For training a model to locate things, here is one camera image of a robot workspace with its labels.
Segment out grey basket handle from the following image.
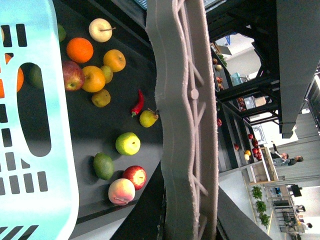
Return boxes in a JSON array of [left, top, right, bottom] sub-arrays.
[[146, 0, 219, 240]]

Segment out teal plastic shopping basket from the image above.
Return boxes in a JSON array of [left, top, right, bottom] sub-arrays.
[[0, 0, 79, 240]]

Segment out yellow green pear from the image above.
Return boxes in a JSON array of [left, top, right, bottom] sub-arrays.
[[139, 108, 159, 128]]

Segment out red chili pepper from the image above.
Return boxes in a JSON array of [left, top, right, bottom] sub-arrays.
[[131, 89, 145, 118]]

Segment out green apple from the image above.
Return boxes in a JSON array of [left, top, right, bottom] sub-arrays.
[[115, 132, 141, 156]]

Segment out black front fruit tray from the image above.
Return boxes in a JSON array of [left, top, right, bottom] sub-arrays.
[[53, 0, 163, 227]]

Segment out red apple front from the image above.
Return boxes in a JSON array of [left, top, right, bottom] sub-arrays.
[[122, 165, 148, 191]]

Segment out red apple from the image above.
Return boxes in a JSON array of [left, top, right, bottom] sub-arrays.
[[122, 165, 148, 191], [62, 60, 85, 92]]

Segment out brown kiwi lower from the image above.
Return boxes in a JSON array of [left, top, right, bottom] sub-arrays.
[[91, 89, 111, 108]]

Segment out green avocado front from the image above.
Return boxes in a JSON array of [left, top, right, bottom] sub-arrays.
[[93, 152, 115, 181]]

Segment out yellow orange fruit upper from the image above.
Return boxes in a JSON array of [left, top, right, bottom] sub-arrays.
[[103, 49, 126, 73]]

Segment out yellow orange persimmon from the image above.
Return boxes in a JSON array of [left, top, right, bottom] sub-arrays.
[[81, 65, 106, 93]]

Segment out pink peach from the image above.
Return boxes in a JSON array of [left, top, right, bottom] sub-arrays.
[[108, 178, 136, 206]]

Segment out orange at right edge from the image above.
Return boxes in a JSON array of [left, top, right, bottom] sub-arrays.
[[66, 37, 94, 64]]

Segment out white pear with stem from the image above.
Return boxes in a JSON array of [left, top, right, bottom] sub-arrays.
[[88, 18, 116, 43]]

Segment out green lime upper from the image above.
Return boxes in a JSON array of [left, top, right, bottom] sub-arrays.
[[57, 23, 67, 43]]

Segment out green lime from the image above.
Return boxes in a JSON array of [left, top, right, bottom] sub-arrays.
[[28, 64, 44, 90], [57, 23, 67, 43]]

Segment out green lime lower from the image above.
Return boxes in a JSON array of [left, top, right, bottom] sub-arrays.
[[28, 64, 44, 90]]

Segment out large orange mandarin centre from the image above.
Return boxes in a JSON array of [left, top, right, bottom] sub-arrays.
[[0, 53, 24, 99]]

